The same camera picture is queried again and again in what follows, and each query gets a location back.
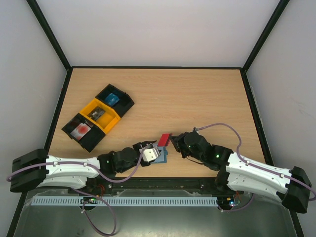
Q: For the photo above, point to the black bin with red cards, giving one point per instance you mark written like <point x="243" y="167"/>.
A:
<point x="91" y="139"/>

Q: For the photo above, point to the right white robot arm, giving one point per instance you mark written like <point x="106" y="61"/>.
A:
<point x="290" y="187"/>

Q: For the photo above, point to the black card stack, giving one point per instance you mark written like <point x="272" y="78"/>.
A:
<point x="96" y="113"/>

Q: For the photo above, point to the red white card stack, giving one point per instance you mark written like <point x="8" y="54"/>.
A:
<point x="80" y="131"/>

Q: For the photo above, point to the teal card holder wallet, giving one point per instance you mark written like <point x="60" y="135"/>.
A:
<point x="162" y="157"/>

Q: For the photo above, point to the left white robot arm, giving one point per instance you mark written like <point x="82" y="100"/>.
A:
<point x="39" y="169"/>

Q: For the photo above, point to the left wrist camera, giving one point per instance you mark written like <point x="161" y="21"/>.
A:
<point x="150" y="155"/>

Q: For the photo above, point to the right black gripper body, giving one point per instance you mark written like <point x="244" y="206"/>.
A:
<point x="179" y="143"/>

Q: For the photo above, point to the light blue slotted cable duct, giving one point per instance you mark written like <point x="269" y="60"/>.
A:
<point x="126" y="201"/>

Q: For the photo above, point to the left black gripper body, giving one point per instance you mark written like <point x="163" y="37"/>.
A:
<point x="124" y="170"/>

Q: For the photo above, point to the black bin with blue cards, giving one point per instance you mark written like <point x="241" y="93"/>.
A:
<point x="121" y="107"/>

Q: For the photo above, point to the black aluminium frame rail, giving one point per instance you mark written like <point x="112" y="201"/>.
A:
<point x="204" y="186"/>

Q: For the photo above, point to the blue card stack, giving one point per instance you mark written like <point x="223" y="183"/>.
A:
<point x="111" y="99"/>

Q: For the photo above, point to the yellow bin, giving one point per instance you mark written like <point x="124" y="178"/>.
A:
<point x="107" y="121"/>

